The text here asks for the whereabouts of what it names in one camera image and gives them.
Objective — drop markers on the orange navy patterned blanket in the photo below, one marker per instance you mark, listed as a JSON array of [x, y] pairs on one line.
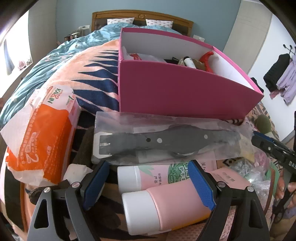
[[92, 69]]

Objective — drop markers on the white dotted pillow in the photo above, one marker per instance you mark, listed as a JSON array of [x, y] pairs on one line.
[[120, 21], [159, 23]]

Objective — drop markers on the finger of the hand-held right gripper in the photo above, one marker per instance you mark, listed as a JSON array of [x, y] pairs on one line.
[[263, 144], [266, 137]]

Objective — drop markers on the brown fuzzy item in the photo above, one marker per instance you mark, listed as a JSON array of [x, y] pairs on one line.
[[200, 64]]

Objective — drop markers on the pink windowsill ornament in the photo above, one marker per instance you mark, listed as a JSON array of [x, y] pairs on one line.
[[22, 63]]

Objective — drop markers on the bedside ornaments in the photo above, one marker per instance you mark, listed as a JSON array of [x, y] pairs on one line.
[[72, 35]]

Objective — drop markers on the orange tissue pack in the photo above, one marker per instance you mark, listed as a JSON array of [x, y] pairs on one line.
[[46, 129]]

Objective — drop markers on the pink sachet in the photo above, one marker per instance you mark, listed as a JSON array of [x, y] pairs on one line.
[[231, 177], [209, 165]]

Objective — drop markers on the small white bottle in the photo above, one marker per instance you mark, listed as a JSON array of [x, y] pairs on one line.
[[189, 62]]

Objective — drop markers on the blue floral duvet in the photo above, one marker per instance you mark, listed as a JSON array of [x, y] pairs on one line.
[[57, 53]]

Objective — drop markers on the white wall socket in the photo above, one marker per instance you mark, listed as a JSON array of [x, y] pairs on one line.
[[198, 38], [83, 27]]

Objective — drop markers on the lilac hanging garment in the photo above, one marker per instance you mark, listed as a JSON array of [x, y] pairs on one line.
[[288, 83]]

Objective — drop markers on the black coat rack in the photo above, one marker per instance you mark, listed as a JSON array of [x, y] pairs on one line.
[[290, 49]]

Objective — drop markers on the pink hand cream tube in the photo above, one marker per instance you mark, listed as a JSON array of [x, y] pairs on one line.
[[148, 177]]

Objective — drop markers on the red plastic clip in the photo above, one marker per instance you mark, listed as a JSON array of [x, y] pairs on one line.
[[207, 61]]

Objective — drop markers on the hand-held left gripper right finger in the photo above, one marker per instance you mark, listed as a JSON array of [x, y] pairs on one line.
[[201, 185]]

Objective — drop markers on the wooden headboard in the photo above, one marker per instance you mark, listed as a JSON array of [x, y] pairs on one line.
[[138, 16]]

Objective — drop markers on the pink bottle white cap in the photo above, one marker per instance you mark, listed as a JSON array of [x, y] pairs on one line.
[[171, 204]]

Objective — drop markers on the person's right hand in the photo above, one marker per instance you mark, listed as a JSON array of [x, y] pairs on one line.
[[281, 185]]

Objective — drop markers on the white crumpled paper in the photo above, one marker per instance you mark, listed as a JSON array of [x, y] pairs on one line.
[[74, 172]]

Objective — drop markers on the pink cardboard box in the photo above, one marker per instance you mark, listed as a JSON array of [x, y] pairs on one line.
[[175, 90]]

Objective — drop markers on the clear crumpled plastic bag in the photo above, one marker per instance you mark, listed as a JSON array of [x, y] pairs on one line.
[[259, 185]]

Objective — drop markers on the black hanging garment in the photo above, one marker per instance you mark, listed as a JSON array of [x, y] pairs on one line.
[[276, 71]]

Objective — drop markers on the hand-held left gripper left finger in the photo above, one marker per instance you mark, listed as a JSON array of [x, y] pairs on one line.
[[96, 183]]

